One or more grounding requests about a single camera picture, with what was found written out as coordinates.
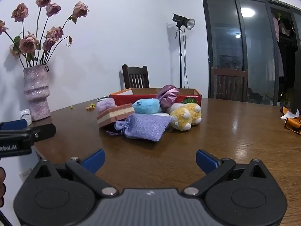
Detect purple satin bonnet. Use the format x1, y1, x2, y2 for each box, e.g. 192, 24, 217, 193
156, 85, 180, 110

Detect orange white crumpled paper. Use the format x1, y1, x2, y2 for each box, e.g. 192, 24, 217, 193
280, 107, 301, 136

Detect person's left hand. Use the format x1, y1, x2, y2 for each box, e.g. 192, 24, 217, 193
0, 167, 6, 206

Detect dark wooden chair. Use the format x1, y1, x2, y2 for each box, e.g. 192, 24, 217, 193
210, 66, 249, 102
122, 64, 150, 89

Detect green potted plant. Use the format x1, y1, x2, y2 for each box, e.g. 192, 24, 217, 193
279, 88, 295, 106

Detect sliding glass door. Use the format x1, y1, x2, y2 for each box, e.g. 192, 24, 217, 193
201, 0, 301, 106

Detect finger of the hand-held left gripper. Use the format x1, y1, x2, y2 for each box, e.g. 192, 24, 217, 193
0, 120, 28, 130
28, 123, 56, 144

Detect scattered yellow dried petals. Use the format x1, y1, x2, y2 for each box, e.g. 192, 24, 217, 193
70, 102, 96, 111

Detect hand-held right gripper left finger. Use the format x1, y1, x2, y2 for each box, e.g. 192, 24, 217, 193
30, 149, 118, 198

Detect hanging clothes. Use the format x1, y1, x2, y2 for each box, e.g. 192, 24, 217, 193
266, 12, 297, 83

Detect blue plush toy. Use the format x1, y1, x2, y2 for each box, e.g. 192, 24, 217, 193
132, 98, 163, 115

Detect pink white layered sponge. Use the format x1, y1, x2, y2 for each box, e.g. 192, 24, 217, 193
96, 103, 135, 128

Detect studio light on stand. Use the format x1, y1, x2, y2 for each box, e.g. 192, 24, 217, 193
172, 13, 195, 89

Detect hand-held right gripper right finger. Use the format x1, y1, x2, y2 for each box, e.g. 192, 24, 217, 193
182, 149, 271, 197

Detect white wall socket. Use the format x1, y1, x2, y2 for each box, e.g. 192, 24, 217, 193
19, 168, 32, 182

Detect purple fluffy scrunchie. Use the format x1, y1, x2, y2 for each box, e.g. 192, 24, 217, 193
96, 98, 116, 112

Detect red cardboard box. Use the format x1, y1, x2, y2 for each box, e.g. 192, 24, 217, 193
109, 88, 202, 106

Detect yellow plush toy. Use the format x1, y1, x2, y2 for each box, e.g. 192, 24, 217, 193
169, 103, 202, 131

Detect purple drawstring pouch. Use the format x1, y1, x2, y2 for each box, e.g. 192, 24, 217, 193
107, 113, 172, 142

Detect bunch of dried pink roses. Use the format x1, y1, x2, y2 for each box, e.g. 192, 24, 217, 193
0, 0, 90, 67

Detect pink speckled ceramic vase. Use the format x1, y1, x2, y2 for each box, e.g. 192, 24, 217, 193
23, 65, 51, 121

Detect white cream tube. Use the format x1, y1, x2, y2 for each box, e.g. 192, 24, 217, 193
20, 108, 32, 126

